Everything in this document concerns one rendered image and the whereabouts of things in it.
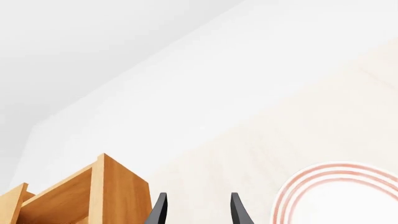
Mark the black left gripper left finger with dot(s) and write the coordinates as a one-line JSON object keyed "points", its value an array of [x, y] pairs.
{"points": [[159, 210]]}

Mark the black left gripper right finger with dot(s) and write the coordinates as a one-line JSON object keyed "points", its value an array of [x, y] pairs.
{"points": [[238, 210]]}

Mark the wooden drawer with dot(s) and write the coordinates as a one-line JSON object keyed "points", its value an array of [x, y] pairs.
{"points": [[121, 196]]}

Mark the wooden cabinet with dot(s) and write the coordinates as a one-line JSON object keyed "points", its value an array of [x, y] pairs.
{"points": [[11, 205]]}

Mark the white plate with red rings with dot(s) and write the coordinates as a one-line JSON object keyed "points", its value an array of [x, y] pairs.
{"points": [[345, 205]]}

